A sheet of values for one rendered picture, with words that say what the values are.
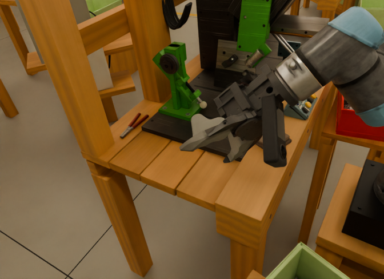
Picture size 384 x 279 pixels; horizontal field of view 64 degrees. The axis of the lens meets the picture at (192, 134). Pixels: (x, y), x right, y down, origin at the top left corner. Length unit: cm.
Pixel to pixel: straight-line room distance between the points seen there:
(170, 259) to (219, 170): 95
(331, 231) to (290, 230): 103
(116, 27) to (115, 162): 49
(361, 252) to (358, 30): 59
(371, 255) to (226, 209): 37
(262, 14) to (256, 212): 74
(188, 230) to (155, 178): 96
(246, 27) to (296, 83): 79
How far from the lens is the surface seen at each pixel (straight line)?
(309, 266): 79
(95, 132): 109
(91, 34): 113
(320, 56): 51
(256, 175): 96
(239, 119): 51
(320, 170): 146
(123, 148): 115
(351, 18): 53
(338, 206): 100
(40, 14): 93
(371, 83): 55
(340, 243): 92
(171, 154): 107
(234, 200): 89
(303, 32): 134
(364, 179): 96
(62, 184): 245
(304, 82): 51
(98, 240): 203
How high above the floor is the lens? 159
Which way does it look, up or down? 39 degrees down
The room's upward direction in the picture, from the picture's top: 6 degrees counter-clockwise
